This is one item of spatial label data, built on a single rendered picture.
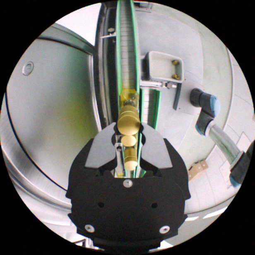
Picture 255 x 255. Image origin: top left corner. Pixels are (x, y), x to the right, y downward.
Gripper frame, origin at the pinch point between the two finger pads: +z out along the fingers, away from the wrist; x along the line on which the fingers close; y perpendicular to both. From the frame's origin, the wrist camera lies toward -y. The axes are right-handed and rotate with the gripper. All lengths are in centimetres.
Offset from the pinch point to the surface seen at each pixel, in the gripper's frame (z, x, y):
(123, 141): 2.6, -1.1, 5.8
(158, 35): 44, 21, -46
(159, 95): 22.7, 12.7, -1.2
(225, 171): -19, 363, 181
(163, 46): 44, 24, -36
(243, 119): 35, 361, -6
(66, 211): -15.4, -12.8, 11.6
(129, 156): 1.8, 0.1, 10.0
